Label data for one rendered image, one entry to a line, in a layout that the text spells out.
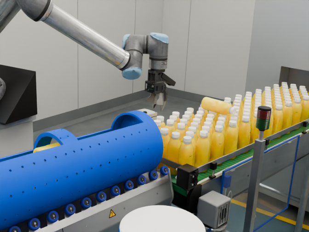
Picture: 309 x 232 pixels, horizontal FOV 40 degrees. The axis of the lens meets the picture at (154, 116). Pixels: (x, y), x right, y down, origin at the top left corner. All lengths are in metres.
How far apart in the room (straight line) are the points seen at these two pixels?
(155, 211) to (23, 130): 1.05
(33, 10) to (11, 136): 0.78
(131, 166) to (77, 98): 3.90
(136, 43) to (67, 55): 3.36
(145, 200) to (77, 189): 0.41
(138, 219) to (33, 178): 0.37
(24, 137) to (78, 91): 3.30
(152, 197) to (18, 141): 0.80
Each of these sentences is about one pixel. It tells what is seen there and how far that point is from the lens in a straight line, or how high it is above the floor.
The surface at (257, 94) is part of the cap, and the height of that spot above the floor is 1.11.
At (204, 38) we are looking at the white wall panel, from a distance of 6.44.
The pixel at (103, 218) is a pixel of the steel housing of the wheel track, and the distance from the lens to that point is 1.74.
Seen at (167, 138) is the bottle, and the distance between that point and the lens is 2.05.
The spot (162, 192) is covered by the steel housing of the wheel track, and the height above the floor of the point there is 0.88.
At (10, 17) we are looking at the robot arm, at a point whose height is 1.61.
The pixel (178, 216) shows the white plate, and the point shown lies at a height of 1.04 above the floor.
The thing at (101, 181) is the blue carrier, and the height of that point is 1.05.
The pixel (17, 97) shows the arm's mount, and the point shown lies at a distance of 2.18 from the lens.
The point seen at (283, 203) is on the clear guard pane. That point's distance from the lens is 2.81.
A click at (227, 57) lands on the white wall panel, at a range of 6.29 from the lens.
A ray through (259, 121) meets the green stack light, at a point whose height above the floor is 1.20.
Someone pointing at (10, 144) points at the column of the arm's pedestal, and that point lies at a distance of 2.27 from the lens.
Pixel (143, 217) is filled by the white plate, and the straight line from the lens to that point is 1.45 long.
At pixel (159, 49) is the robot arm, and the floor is 1.48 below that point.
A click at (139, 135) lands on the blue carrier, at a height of 1.18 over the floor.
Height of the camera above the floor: 1.79
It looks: 18 degrees down
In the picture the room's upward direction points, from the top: 3 degrees clockwise
